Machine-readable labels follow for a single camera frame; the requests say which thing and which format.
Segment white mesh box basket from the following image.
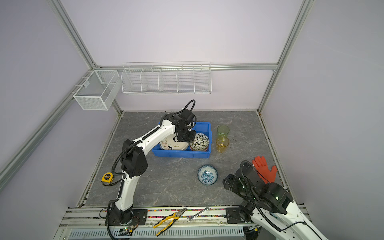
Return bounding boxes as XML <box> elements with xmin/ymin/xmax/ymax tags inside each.
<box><xmin>74</xmin><ymin>70</ymin><xmax>122</xmax><ymax>111</ymax></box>

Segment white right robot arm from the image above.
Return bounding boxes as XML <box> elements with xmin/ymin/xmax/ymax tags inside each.
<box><xmin>223</xmin><ymin>161</ymin><xmax>326</xmax><ymax>240</ymax></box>

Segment red work glove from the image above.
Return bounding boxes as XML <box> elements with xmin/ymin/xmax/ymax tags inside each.
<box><xmin>252</xmin><ymin>156</ymin><xmax>278</xmax><ymax>184</ymax></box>

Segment cream floral plate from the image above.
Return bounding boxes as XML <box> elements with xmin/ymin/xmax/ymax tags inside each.
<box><xmin>160</xmin><ymin>134</ymin><xmax>190</xmax><ymax>151</ymax></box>

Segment blue white patterned bowl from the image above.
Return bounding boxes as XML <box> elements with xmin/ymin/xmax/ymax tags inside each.
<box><xmin>198</xmin><ymin>165</ymin><xmax>219</xmax><ymax>186</ymax></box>

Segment white wire wall rack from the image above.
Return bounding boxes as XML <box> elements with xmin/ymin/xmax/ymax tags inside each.
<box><xmin>121</xmin><ymin>62</ymin><xmax>212</xmax><ymax>95</ymax></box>

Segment blue plastic bin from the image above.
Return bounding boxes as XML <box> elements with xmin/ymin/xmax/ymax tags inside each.
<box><xmin>152</xmin><ymin>122</ymin><xmax>213</xmax><ymax>159</ymax></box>

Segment green glass cup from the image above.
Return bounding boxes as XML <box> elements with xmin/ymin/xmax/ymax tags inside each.
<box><xmin>217</xmin><ymin>125</ymin><xmax>230</xmax><ymax>141</ymax></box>

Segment yellow tape measure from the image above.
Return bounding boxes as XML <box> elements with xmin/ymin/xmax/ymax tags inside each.
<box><xmin>101</xmin><ymin>172</ymin><xmax>122</xmax><ymax>187</ymax></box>

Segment silver wrench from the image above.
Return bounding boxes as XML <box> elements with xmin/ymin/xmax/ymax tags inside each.
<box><xmin>187</xmin><ymin>206</ymin><xmax>210</xmax><ymax>222</ymax></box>

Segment yellow black pliers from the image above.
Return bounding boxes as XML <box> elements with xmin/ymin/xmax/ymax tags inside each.
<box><xmin>153</xmin><ymin>208</ymin><xmax>187</xmax><ymax>237</ymax></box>

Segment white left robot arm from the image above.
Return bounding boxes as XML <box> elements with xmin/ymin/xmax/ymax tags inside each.
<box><xmin>106</xmin><ymin>100</ymin><xmax>197</xmax><ymax>240</ymax></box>

